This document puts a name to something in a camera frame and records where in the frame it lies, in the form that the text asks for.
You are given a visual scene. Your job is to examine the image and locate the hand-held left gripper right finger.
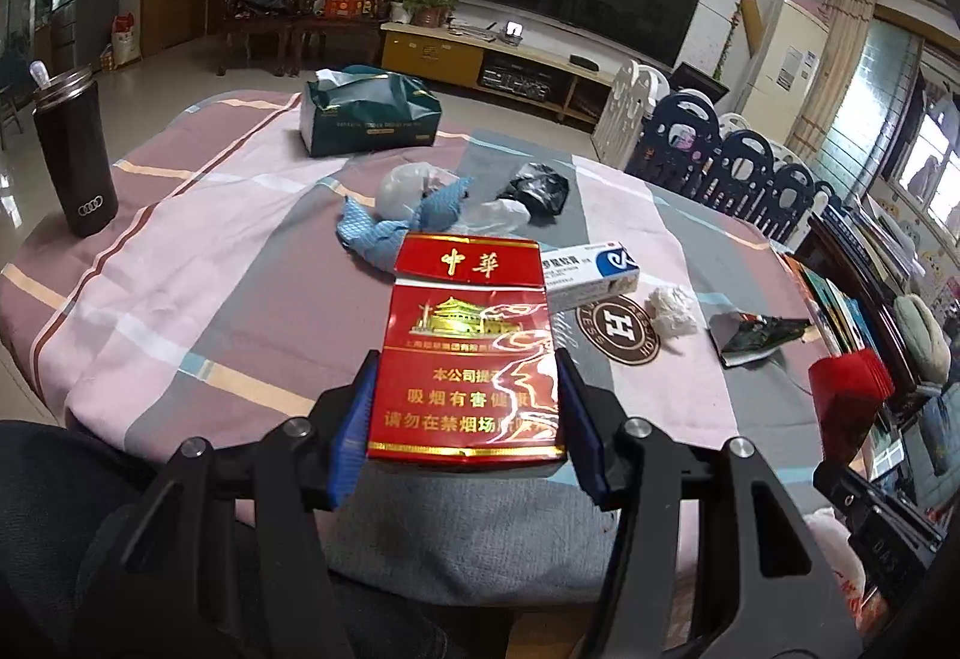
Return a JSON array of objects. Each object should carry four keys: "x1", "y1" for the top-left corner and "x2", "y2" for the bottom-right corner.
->
[{"x1": 553, "y1": 348, "x2": 863, "y2": 659}]

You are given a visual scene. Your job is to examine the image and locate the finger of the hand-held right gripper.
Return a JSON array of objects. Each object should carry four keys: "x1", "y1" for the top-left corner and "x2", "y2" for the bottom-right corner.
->
[{"x1": 819, "y1": 408, "x2": 863, "y2": 476}]

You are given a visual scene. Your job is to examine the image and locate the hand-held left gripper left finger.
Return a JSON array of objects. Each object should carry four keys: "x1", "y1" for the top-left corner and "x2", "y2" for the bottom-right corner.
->
[{"x1": 71, "y1": 350, "x2": 380, "y2": 659}]

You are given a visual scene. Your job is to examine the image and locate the red cigarette box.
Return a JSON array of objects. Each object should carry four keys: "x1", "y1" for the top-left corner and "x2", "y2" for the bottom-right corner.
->
[{"x1": 366, "y1": 233, "x2": 569, "y2": 480}]

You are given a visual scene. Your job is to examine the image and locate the round brown logo coaster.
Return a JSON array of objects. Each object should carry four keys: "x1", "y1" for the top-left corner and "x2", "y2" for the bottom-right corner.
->
[{"x1": 575, "y1": 294, "x2": 662, "y2": 366}]

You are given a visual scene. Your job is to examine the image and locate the dark green foil bag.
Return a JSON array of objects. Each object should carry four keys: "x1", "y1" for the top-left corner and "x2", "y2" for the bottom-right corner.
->
[{"x1": 709, "y1": 312, "x2": 812, "y2": 368}]

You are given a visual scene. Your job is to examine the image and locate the grey plush cushion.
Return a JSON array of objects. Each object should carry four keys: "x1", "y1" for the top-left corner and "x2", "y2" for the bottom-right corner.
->
[{"x1": 892, "y1": 294, "x2": 952, "y2": 383}]

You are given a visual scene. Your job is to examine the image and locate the white crumpled tissue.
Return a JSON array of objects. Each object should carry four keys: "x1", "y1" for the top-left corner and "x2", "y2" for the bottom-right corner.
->
[{"x1": 646, "y1": 284, "x2": 700, "y2": 336}]

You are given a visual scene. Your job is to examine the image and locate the white medicine box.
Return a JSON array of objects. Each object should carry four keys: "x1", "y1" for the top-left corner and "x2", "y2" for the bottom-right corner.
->
[{"x1": 541, "y1": 241, "x2": 640, "y2": 314}]

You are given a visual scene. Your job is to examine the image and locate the stack of books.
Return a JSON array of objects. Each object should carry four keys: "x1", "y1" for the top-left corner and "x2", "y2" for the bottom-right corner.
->
[{"x1": 821, "y1": 198, "x2": 927, "y2": 289}]

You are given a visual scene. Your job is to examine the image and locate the blue mesh cloth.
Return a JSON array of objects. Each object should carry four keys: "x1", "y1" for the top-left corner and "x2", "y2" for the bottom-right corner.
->
[{"x1": 335, "y1": 177, "x2": 475, "y2": 270}]

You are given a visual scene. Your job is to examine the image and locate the clear plastic bag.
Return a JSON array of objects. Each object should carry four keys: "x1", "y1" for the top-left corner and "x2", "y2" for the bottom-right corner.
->
[
  {"x1": 375, "y1": 163, "x2": 443, "y2": 218},
  {"x1": 465, "y1": 200, "x2": 530, "y2": 234}
]

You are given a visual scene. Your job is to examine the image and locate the black plastic bag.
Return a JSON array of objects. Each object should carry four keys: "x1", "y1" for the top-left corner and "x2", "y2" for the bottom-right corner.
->
[{"x1": 501, "y1": 164, "x2": 569, "y2": 221}]

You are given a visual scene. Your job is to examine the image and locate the blue playpen fence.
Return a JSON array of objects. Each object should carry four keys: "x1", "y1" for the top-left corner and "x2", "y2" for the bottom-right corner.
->
[{"x1": 626, "y1": 91, "x2": 845, "y2": 251}]

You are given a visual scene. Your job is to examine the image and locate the window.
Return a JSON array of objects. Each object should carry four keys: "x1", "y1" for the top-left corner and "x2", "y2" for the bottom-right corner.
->
[{"x1": 892, "y1": 52, "x2": 960, "y2": 218}]

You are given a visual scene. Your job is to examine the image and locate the green tissue pack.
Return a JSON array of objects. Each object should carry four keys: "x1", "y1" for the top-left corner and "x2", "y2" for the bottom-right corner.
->
[{"x1": 298, "y1": 68, "x2": 440, "y2": 158}]

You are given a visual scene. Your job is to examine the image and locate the white playpen fence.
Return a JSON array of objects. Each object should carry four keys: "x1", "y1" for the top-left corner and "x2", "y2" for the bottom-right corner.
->
[{"x1": 592, "y1": 59, "x2": 803, "y2": 169}]

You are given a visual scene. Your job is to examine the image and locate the black audio amplifier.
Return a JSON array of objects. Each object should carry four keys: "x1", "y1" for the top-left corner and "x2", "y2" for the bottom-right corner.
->
[{"x1": 480, "y1": 63, "x2": 563, "y2": 101}]

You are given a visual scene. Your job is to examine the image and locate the beige curtain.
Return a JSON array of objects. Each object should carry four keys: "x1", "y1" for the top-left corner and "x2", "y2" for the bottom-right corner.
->
[{"x1": 784, "y1": 0, "x2": 878, "y2": 161}]

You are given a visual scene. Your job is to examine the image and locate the cream floor air conditioner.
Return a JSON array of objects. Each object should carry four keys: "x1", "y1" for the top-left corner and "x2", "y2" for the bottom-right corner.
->
[{"x1": 739, "y1": 0, "x2": 830, "y2": 139}]

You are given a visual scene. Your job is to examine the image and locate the black tumbler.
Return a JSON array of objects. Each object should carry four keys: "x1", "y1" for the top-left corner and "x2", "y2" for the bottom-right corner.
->
[{"x1": 30, "y1": 61, "x2": 113, "y2": 239}]

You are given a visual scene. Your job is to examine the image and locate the yellow television cabinet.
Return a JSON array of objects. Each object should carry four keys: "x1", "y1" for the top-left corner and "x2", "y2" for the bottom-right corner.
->
[{"x1": 381, "y1": 22, "x2": 623, "y2": 128}]

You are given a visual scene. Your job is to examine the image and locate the potted green plant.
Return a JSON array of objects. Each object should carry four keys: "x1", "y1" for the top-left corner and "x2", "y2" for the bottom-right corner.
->
[{"x1": 394, "y1": 0, "x2": 458, "y2": 28}]

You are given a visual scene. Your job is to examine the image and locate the red and white bag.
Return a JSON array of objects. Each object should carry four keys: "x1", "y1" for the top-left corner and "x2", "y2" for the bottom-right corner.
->
[{"x1": 111, "y1": 13, "x2": 142, "y2": 64}]

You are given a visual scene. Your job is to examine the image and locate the children's wall posters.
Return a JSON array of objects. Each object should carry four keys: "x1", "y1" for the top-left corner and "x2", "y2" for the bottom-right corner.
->
[{"x1": 885, "y1": 201, "x2": 960, "y2": 300}]

